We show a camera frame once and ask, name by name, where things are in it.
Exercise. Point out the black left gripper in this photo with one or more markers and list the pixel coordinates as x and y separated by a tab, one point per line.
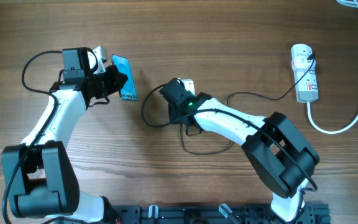
116	83

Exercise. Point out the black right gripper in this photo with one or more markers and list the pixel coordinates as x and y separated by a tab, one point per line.
174	118

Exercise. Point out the Galaxy S25 smartphone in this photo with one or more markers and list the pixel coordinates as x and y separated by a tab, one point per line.
128	92

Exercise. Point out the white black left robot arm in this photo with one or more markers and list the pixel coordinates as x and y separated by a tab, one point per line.
40	180

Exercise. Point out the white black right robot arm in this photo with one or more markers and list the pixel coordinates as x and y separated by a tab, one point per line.
281	156

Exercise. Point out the white charger plug adapter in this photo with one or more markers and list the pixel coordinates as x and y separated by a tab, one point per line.
301	62

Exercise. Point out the white power strip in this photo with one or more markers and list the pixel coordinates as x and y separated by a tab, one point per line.
306	85

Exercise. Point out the black mounting rail base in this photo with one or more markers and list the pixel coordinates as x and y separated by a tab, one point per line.
249	213

